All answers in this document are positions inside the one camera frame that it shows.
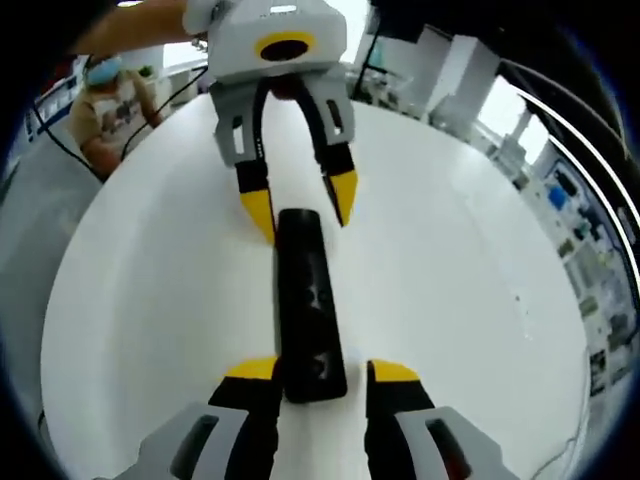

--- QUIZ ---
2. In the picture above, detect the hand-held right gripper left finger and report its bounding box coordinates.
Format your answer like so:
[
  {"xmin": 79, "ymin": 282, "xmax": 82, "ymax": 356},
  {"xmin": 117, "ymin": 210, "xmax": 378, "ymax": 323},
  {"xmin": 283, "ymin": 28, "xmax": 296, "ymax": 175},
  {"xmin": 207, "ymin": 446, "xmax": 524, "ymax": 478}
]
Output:
[{"xmin": 113, "ymin": 355, "xmax": 282, "ymax": 480}]

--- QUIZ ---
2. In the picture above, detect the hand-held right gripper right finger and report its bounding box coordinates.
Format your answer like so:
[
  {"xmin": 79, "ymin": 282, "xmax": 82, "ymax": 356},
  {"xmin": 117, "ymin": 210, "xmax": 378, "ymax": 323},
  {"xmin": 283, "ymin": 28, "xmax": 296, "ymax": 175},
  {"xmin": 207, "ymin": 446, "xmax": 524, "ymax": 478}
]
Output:
[{"xmin": 363, "ymin": 357, "xmax": 521, "ymax": 480}]

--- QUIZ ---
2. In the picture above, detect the black remote control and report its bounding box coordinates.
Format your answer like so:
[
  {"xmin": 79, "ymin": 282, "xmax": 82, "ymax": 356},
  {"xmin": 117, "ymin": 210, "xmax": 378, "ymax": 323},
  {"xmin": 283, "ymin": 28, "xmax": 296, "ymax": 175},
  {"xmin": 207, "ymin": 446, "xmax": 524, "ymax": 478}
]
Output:
[{"xmin": 273, "ymin": 207, "xmax": 349, "ymax": 405}]

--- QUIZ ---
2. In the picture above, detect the small black monitor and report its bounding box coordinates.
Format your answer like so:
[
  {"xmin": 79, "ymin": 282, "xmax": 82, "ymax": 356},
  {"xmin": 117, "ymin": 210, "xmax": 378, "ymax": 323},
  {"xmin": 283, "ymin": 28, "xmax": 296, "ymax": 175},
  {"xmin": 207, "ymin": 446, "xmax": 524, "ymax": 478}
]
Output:
[{"xmin": 369, "ymin": 0, "xmax": 427, "ymax": 44}]

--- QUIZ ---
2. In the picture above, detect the black cable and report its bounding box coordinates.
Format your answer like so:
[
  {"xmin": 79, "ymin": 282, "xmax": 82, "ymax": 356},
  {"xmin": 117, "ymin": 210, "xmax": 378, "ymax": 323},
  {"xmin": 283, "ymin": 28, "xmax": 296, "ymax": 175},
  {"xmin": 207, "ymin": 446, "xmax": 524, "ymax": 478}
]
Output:
[
  {"xmin": 119, "ymin": 64, "xmax": 209, "ymax": 161},
  {"xmin": 29, "ymin": 94, "xmax": 104, "ymax": 176}
]

